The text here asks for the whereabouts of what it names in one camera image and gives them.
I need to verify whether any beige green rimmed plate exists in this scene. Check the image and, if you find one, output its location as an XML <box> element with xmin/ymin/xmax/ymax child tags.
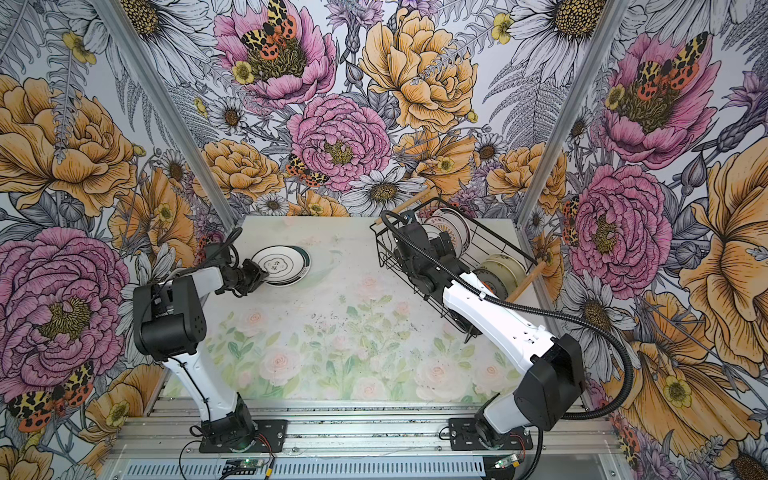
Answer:
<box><xmin>473</xmin><ymin>254</ymin><xmax>527</xmax><ymax>300</ymax></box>

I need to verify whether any aluminium mounting rail frame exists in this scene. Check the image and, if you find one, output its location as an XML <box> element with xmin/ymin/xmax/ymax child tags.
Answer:
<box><xmin>107</xmin><ymin>383</ymin><xmax>622</xmax><ymax>463</ymax></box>

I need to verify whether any far wooden rack handle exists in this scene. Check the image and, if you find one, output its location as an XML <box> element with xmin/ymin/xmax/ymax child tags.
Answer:
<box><xmin>392</xmin><ymin>187</ymin><xmax>438</xmax><ymax>214</ymax></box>

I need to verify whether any small white green-lined plate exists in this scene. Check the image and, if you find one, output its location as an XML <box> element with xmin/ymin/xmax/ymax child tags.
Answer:
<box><xmin>250</xmin><ymin>244</ymin><xmax>312</xmax><ymax>287</ymax></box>

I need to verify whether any black wire dish rack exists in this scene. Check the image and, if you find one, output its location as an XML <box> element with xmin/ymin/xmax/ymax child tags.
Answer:
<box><xmin>370</xmin><ymin>197</ymin><xmax>537</xmax><ymax>340</ymax></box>

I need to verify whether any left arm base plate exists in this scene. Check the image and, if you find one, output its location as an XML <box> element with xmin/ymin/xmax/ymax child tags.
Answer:
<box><xmin>199</xmin><ymin>419</ymin><xmax>288</xmax><ymax>454</ymax></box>

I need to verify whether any white vented cable duct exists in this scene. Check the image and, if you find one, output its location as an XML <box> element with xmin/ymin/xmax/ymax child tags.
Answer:
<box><xmin>113</xmin><ymin>456</ymin><xmax>486</xmax><ymax>479</ymax></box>

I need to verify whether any left green circuit board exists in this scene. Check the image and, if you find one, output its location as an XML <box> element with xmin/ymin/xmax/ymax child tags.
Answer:
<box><xmin>222</xmin><ymin>458</ymin><xmax>270</xmax><ymax>475</ymax></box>

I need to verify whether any right green circuit board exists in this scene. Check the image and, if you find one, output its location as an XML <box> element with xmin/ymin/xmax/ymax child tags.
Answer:
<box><xmin>494</xmin><ymin>454</ymin><xmax>521</xmax><ymax>470</ymax></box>

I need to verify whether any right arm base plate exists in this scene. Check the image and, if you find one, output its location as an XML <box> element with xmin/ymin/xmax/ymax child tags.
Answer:
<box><xmin>447</xmin><ymin>417</ymin><xmax>533</xmax><ymax>451</ymax></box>

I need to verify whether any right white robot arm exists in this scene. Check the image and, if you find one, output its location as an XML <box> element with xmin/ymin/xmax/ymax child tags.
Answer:
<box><xmin>386</xmin><ymin>223</ymin><xmax>584</xmax><ymax>446</ymax></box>

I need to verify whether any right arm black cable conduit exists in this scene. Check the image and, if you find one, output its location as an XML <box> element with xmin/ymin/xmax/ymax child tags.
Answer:
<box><xmin>380</xmin><ymin>209</ymin><xmax>640</xmax><ymax>480</ymax></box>

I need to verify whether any green circuit board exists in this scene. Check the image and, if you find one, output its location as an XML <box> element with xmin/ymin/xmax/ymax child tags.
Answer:
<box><xmin>494</xmin><ymin>454</ymin><xmax>521</xmax><ymax>470</ymax></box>
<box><xmin>222</xmin><ymin>458</ymin><xmax>270</xmax><ymax>475</ymax></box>

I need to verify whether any sunburst pattern white plate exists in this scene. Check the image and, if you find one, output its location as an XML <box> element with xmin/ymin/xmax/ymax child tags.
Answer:
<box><xmin>422</xmin><ymin>207</ymin><xmax>470</xmax><ymax>256</ymax></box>

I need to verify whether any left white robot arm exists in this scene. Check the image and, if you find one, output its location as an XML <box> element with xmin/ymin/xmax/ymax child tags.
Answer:
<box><xmin>132</xmin><ymin>240</ymin><xmax>266</xmax><ymax>448</ymax></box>

